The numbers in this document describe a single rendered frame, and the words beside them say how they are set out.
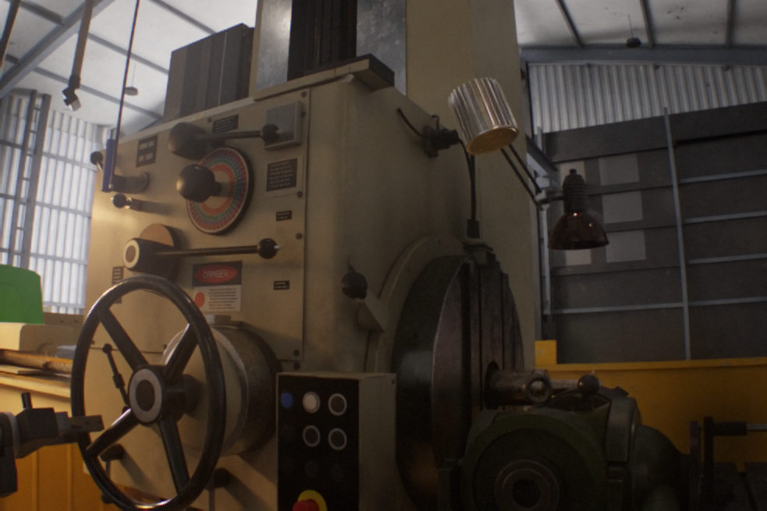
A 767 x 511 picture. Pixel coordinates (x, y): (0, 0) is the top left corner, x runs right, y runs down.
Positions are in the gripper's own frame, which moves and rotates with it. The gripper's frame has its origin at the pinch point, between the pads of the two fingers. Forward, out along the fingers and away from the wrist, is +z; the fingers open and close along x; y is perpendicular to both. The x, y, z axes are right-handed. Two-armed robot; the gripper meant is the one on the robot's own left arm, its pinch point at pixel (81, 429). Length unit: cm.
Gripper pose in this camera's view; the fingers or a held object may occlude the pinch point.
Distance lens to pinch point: 108.6
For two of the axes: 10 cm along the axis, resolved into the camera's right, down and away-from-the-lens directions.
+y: -3.7, -8.5, 3.8
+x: -7.9, 5.0, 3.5
